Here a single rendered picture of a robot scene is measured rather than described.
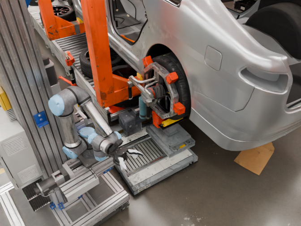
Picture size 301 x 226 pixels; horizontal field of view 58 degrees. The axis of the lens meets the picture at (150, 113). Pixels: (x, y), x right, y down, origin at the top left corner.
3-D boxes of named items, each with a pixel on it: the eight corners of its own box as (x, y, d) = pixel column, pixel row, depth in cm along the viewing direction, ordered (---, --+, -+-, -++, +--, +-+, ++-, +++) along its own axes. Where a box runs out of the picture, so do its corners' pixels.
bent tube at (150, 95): (168, 91, 247) (169, 81, 240) (150, 98, 240) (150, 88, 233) (157, 82, 259) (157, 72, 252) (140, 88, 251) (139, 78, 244)
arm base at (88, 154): (88, 162, 206) (86, 153, 200) (78, 150, 215) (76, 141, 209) (105, 152, 214) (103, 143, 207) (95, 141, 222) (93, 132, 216)
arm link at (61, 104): (89, 150, 201) (76, 91, 166) (74, 163, 192) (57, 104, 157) (78, 143, 207) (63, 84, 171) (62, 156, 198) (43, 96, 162)
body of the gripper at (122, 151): (128, 160, 164) (113, 151, 170) (129, 149, 159) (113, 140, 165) (120, 167, 159) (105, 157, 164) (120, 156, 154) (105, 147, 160)
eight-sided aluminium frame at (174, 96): (176, 126, 271) (180, 80, 235) (171, 128, 268) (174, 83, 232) (147, 97, 305) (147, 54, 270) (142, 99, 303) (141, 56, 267)
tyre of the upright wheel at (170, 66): (211, 76, 238) (168, 38, 274) (189, 85, 229) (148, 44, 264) (195, 124, 287) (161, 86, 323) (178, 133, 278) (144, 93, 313)
